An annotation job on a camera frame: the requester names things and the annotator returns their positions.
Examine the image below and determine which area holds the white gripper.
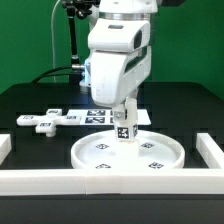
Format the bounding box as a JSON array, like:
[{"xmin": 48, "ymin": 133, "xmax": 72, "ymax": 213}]
[{"xmin": 88, "ymin": 18, "xmax": 151, "ymax": 121}]

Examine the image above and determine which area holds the white round table top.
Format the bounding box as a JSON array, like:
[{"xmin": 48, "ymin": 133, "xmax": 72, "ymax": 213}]
[{"xmin": 71, "ymin": 130, "xmax": 185, "ymax": 171}]

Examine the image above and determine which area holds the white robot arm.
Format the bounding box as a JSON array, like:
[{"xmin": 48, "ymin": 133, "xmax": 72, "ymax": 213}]
[{"xmin": 85, "ymin": 0, "xmax": 186, "ymax": 121}]

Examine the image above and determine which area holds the white marker sheet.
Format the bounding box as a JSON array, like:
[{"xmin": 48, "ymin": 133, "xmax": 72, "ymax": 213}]
[{"xmin": 67, "ymin": 109, "xmax": 151, "ymax": 125}]

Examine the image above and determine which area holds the white cross-shaped table base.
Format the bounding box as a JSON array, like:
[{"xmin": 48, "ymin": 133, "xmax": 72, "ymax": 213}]
[{"xmin": 16, "ymin": 109, "xmax": 81, "ymax": 137}]

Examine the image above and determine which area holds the white obstacle fence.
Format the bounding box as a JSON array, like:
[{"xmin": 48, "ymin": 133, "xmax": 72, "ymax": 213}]
[{"xmin": 0, "ymin": 134, "xmax": 224, "ymax": 196}]

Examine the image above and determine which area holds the black cable bundle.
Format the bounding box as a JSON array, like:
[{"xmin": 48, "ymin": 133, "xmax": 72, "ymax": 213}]
[{"xmin": 31, "ymin": 65, "xmax": 75, "ymax": 84}]

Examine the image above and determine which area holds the white thin cable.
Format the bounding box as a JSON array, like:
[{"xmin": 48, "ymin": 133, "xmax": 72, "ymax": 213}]
[{"xmin": 50, "ymin": 0, "xmax": 63, "ymax": 84}]

